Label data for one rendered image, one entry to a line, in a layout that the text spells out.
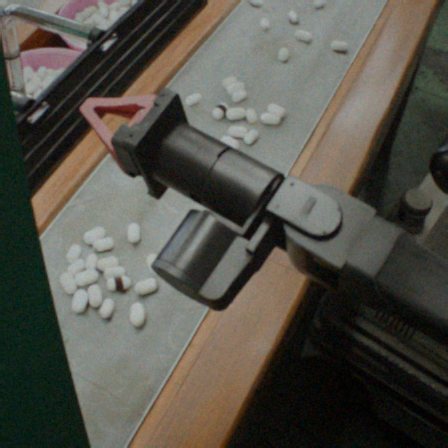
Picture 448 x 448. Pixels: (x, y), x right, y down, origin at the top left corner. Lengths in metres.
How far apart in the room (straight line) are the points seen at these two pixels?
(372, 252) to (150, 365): 0.54
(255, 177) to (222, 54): 0.93
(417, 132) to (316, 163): 1.34
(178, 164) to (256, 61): 0.90
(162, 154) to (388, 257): 0.21
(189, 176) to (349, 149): 0.72
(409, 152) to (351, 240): 1.93
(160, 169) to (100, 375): 0.47
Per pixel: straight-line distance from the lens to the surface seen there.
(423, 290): 0.54
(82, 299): 1.04
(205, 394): 0.96
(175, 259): 0.55
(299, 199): 0.54
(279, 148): 1.28
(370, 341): 1.54
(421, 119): 2.61
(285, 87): 1.41
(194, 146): 0.58
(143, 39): 0.94
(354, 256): 0.53
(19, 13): 0.94
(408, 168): 2.40
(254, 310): 1.03
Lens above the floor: 1.63
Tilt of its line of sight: 51 degrees down
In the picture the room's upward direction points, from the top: 7 degrees clockwise
